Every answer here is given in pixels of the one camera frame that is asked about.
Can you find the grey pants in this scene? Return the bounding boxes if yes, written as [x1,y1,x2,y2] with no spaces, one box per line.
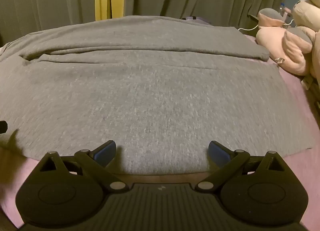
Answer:
[0,16,314,174]

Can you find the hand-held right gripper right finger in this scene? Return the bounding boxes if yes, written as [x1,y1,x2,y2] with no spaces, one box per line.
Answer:
[195,140,285,192]

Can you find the grey and pink plush toy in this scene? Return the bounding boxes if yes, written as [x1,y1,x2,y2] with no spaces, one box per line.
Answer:
[257,8,290,29]

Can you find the beige plush rabbit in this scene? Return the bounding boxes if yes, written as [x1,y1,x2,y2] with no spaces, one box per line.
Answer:
[291,0,320,83]

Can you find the white cable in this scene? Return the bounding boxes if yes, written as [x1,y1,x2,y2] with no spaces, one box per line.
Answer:
[237,18,296,32]

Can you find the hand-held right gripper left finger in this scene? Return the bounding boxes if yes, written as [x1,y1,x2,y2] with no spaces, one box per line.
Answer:
[41,140,128,193]

